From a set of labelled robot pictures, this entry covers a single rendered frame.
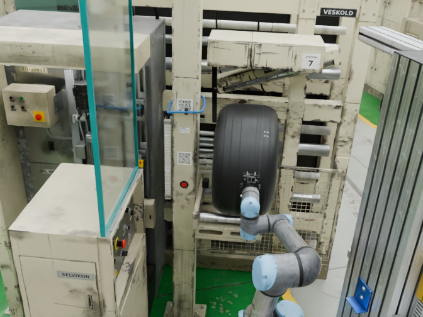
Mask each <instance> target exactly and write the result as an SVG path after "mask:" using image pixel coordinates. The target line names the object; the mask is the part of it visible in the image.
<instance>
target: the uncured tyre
mask: <svg viewBox="0 0 423 317"><path fill-rule="evenodd" d="M231 122H233V123H231ZM242 123H245V124H242ZM263 130H267V131H269V138H263ZM278 153H279V124H278V114H277V113H276V112H275V111H274V110H273V109H272V108H271V107H269V106H266V105H260V104H241V103H231V104H227V105H226V106H224V107H223V108H222V109H221V110H220V111H219V114H218V119H217V125H216V129H215V139H214V147H213V163H212V174H211V196H212V203H213V207H214V208H215V209H216V210H217V211H218V212H219V213H221V214H224V215H229V216H241V209H240V205H241V200H242V197H241V196H240V195H242V190H241V189H240V183H243V178H244V175H246V173H247V172H253V173H255V172H256V175H257V177H258V176H259V184H260V185H261V186H260V191H259V204H260V210H259V216H262V215H265V214H266V213H268V212H269V211H270V210H271V206H272V203H273V199H274V192H275V188H276V178H277V170H278ZM253 175H254V174H253Z"/></svg>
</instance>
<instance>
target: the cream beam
mask: <svg viewBox="0 0 423 317"><path fill-rule="evenodd" d="M325 49H326V46H325V43H324V41H323V39H322V37H321V36H320V35H300V34H288V33H266V32H254V31H253V32H252V31H232V30H211V33H210V36H209V37H208V47H207V67H226V68H237V69H250V68H251V69H257V70H278V71H289V72H309V73H320V74H321V73H322V70H323V65H324V57H325ZM303 53H314V54H321V55H320V63H319V69H301V67H302V57H303Z"/></svg>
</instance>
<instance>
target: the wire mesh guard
mask: <svg viewBox="0 0 423 317"><path fill-rule="evenodd" d="M278 169H288V170H291V173H292V170H296V171H298V170H301V171H303V170H305V171H314V172H316V174H317V172H321V174H322V172H326V174H327V172H331V174H332V173H340V174H342V177H341V183H335V182H334V184H340V187H337V188H339V193H338V197H337V203H336V207H335V209H336V210H335V211H330V210H329V212H335V213H334V219H333V223H331V224H332V227H331V228H332V230H331V234H330V240H329V245H325V246H328V249H326V250H328V251H327V259H323V258H322V255H321V258H320V259H321V261H329V257H330V251H331V247H332V241H333V237H334V231H335V227H336V221H337V215H338V210H339V205H340V201H341V194H342V188H343V185H344V178H345V174H346V170H338V169H321V168H312V167H295V166H287V165H278ZM299 177H300V181H301V177H304V176H302V173H301V176H299ZM200 179H201V174H199V180H198V187H199V184H200ZM295 185H301V184H295ZM332 200H336V199H331V201H332ZM316 227H318V224H317V226H316ZM317 230H318V229H316V233H315V238H320V237H316V234H319V233H317ZM202 243H206V242H202ZM202 243H201V244H202ZM217 244H219V248H211V242H210V248H207V247H209V246H207V245H206V246H205V247H203V248H200V238H197V249H196V250H202V251H210V252H225V253H239V254H247V255H266V254H270V255H273V254H279V253H277V251H276V253H273V250H272V253H265V252H250V251H242V250H246V247H250V250H251V246H245V249H242V246H243V245H239V246H241V250H233V244H232V250H229V247H228V248H227V249H224V245H229V244H224V243H223V247H220V244H221V243H220V242H219V243H217ZM214 247H216V246H214ZM220 248H223V249H220Z"/></svg>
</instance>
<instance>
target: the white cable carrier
mask: <svg viewBox="0 0 423 317"><path fill-rule="evenodd" d="M164 121H168V122H172V116H170V117H168V118H166V117H165V119H164ZM164 133H165V134H164V138H165V139H164V141H165V142H164V144H165V145H164V147H165V148H164V152H165V154H164V155H165V156H164V158H165V159H164V160H165V162H164V163H165V196H172V124H164Z"/></svg>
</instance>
